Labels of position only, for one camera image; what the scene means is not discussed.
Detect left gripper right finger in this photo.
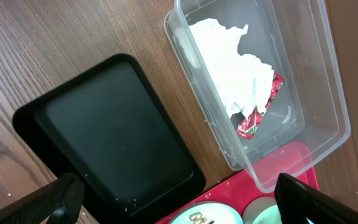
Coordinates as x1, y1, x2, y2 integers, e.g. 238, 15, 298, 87
274, 173, 358, 224

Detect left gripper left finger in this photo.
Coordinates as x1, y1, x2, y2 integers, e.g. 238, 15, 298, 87
0, 173, 85, 224

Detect mint green bowl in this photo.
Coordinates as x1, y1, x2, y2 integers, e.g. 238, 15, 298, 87
242, 195, 315, 224

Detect red snack wrapper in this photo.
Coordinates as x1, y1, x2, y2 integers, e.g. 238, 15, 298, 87
236, 72, 285, 140

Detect white napkin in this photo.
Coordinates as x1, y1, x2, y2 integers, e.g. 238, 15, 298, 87
190, 18, 274, 117

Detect clear plastic waste bin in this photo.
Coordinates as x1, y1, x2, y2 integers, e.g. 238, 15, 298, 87
164, 1, 351, 193

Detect red serving tray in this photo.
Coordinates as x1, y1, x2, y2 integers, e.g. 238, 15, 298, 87
157, 141, 319, 224

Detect light blue plate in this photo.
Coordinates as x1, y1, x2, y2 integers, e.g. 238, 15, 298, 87
169, 202, 243, 224

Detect black plastic tray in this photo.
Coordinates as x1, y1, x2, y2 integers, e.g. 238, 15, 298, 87
12, 54, 206, 223

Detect food scraps on plate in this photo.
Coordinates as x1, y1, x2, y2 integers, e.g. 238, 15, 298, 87
188, 212, 214, 224

